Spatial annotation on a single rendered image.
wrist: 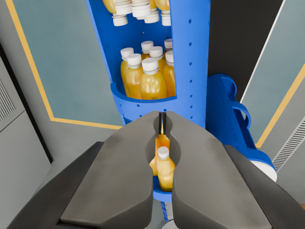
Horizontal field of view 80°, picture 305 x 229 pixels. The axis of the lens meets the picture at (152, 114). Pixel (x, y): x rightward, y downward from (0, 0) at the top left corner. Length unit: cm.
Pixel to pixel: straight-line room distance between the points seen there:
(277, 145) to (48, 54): 259
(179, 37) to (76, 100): 191
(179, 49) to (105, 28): 25
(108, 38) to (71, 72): 149
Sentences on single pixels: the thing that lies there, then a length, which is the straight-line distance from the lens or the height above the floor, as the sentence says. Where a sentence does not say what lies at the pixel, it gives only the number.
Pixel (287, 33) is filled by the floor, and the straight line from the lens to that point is 183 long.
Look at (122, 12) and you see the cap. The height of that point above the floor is 113.
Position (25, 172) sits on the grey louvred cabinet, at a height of 47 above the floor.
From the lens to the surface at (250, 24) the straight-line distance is 155.
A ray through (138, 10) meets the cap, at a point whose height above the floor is 118.
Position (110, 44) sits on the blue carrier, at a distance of 59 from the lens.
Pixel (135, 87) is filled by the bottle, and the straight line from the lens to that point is 52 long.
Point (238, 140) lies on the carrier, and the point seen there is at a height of 91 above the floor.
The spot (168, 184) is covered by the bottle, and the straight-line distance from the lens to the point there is 75.
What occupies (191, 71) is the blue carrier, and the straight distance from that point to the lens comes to 43.
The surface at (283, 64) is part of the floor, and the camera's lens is 193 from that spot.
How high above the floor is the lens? 159
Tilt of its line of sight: 52 degrees down
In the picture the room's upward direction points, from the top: 168 degrees counter-clockwise
